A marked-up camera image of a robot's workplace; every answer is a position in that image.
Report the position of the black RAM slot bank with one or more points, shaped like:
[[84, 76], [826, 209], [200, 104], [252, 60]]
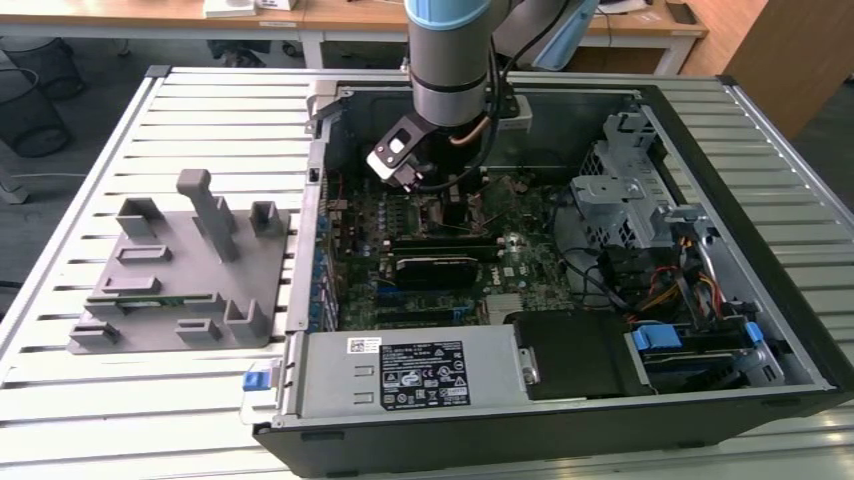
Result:
[[440, 248]]

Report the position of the blue disk carrier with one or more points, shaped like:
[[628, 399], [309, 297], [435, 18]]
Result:
[[752, 334], [656, 340]]

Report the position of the pale blue teach pendant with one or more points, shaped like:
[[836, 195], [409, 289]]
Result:
[[567, 50]]

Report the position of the white box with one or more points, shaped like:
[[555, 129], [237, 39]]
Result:
[[229, 7]]

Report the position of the CPU socket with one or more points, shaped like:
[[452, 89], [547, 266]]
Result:
[[429, 215]]

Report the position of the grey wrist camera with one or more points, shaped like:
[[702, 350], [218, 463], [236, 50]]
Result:
[[520, 117]]

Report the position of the green RAM stick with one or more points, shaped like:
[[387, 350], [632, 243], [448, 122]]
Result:
[[173, 301]]

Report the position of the white table foot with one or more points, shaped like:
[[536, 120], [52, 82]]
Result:
[[13, 187]]

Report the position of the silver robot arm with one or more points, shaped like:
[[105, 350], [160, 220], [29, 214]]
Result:
[[447, 75]]

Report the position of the metal drive cage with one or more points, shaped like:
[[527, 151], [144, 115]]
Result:
[[613, 200]]

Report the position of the grey parts rack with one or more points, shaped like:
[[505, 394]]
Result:
[[193, 280]]

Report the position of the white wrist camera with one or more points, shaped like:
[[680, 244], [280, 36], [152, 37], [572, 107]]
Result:
[[396, 150]]

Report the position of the silver chipset heatsink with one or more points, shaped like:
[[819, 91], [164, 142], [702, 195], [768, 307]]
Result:
[[503, 306]]

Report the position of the green motherboard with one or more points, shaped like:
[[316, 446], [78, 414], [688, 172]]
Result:
[[533, 215]]

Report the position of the black expansion slot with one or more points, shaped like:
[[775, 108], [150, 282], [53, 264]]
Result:
[[420, 316]]

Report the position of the black office chair base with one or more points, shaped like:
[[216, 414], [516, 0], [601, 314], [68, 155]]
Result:
[[253, 52]]

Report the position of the black mesh waste bin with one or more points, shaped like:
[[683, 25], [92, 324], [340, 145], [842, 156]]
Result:
[[62, 70], [33, 120]]

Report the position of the black graphics card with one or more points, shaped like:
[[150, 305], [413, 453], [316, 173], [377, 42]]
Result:
[[433, 272]]

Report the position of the black fan shroud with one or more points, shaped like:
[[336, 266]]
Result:
[[573, 350]]

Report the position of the wooden cabinet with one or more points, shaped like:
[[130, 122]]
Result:
[[787, 60]]

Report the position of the grey power supply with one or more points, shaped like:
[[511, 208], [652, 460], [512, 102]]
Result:
[[333, 370]]

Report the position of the black PC case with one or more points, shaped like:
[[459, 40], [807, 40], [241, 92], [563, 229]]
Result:
[[467, 450]]

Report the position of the blue case latch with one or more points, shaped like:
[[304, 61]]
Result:
[[254, 381]]

